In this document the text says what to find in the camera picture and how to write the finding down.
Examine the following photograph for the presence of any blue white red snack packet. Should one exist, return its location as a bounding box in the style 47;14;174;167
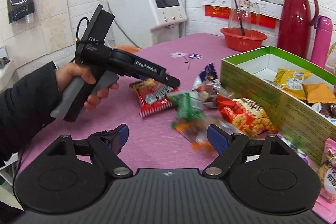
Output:
198;63;220;84

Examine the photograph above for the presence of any black cable loop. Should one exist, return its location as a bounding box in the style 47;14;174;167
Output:
75;17;90;42

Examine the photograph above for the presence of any green candy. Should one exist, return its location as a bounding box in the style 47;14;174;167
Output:
167;90;206;121

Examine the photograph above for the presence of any white appliance with screen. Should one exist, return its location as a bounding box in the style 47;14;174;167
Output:
107;0;187;49

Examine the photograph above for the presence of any red checked snack packet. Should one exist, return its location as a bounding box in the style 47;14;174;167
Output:
129;78;174;119

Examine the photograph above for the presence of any clear glass jar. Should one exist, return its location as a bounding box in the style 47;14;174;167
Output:
228;0;260;37

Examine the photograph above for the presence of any clear packet with orange ends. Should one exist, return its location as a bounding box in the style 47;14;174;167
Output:
171;118;218;154

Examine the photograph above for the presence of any orange plastic basin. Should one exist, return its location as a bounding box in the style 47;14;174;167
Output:
115;46;142;54

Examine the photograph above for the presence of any orange snack packet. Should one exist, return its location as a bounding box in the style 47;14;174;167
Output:
302;83;336;104

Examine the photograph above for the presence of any person's left forearm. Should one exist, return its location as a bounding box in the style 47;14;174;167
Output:
0;61;59;161

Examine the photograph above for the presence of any pink snack packet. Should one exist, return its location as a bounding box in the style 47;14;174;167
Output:
316;137;336;201

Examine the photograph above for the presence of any black spoon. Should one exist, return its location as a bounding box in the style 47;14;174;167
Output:
230;0;246;37

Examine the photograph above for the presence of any yellow snack packet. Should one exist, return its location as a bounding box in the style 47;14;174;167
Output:
274;68;312;101

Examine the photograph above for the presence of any red thermos jug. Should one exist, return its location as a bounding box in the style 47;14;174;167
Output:
277;0;319;60

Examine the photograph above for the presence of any red biscuit snack packet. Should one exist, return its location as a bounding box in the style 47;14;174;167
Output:
216;97;277;137

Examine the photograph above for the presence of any clear brown candy packet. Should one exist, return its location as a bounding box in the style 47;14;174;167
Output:
192;80;234;109

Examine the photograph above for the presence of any pink thermos bottle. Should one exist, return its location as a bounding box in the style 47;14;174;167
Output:
310;15;334;68

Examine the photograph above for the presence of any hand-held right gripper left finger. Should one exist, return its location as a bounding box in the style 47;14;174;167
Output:
46;123;133;179

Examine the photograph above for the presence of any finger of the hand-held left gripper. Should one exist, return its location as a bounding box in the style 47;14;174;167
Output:
160;73;181;89
129;74;151;81

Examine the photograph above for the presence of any person's left hand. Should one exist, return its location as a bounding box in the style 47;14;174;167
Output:
56;63;119;111

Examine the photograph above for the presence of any green cardboard box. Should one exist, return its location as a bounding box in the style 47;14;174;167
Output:
220;46;336;167

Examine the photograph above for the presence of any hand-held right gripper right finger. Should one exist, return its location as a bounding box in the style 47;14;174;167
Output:
202;124;290;179

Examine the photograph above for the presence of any red plastic basin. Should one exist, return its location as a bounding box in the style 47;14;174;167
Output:
220;27;268;52

